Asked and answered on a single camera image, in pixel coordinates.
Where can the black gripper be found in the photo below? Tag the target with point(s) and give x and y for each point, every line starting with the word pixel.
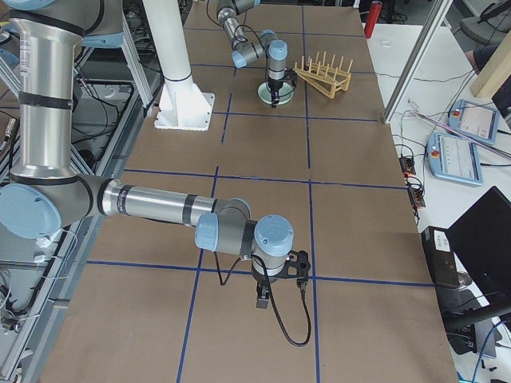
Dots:
pixel 275 85
pixel 263 281

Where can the wooden dish rack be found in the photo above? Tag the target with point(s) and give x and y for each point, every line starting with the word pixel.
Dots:
pixel 326 76

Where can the red cylindrical bottle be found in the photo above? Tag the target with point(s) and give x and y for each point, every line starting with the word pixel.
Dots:
pixel 372 18

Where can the black orange adapter box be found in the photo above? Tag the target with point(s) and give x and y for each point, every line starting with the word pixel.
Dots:
pixel 407 165

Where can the white pink grabber stick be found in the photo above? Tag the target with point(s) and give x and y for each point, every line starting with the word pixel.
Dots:
pixel 487 147

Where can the blue teach pendant near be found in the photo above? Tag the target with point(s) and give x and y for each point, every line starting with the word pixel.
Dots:
pixel 454 159

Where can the blue teach pendant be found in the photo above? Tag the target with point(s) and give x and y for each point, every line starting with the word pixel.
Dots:
pixel 454 159
pixel 477 121

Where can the blue teach pendant far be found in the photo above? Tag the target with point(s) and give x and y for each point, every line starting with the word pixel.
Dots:
pixel 477 121

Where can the black laptop computer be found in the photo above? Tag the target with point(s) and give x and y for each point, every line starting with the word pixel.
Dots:
pixel 480 239

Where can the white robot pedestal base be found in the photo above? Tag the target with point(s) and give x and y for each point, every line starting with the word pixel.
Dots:
pixel 182 105

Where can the aluminium frame post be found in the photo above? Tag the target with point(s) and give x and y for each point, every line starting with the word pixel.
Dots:
pixel 433 22

